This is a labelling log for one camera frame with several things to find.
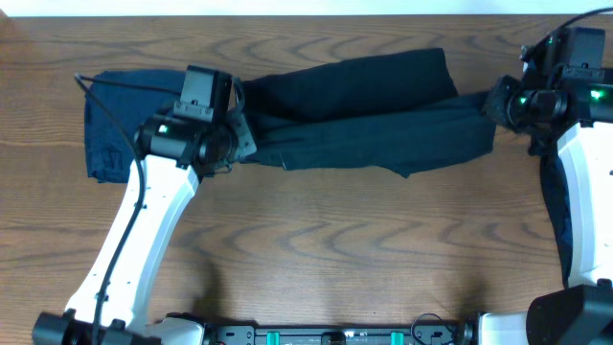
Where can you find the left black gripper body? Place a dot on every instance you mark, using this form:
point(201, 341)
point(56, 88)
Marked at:
point(238, 138)

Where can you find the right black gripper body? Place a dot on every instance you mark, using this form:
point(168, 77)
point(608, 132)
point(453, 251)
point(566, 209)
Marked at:
point(519, 107)

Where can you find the black shorts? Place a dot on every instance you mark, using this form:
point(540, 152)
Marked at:
point(400, 112)

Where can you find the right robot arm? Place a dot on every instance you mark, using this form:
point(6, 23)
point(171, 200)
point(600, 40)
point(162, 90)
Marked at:
point(582, 312)

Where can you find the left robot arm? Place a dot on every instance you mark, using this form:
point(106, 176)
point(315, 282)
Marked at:
point(111, 304)

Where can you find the dark clothes pile right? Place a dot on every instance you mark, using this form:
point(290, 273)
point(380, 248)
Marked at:
point(555, 194)

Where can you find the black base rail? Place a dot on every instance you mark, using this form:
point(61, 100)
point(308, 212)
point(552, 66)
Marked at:
point(427, 329)

